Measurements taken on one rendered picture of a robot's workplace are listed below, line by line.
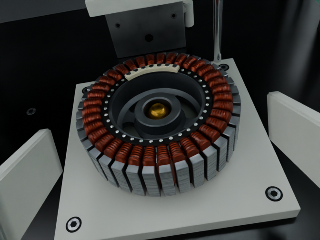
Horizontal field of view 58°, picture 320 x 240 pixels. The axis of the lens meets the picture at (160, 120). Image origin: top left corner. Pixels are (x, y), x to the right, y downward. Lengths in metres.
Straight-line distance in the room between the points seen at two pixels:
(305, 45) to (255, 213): 0.19
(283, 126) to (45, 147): 0.13
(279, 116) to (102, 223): 0.12
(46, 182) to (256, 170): 0.13
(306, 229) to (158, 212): 0.09
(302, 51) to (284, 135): 0.17
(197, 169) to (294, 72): 0.16
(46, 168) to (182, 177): 0.08
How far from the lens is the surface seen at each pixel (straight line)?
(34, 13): 0.46
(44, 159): 0.17
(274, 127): 0.18
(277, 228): 0.20
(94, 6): 0.18
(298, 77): 0.29
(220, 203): 0.19
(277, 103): 0.17
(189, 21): 0.32
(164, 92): 0.23
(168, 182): 0.17
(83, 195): 0.21
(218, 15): 0.25
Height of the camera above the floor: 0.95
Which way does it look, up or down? 48 degrees down
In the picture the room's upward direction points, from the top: 11 degrees counter-clockwise
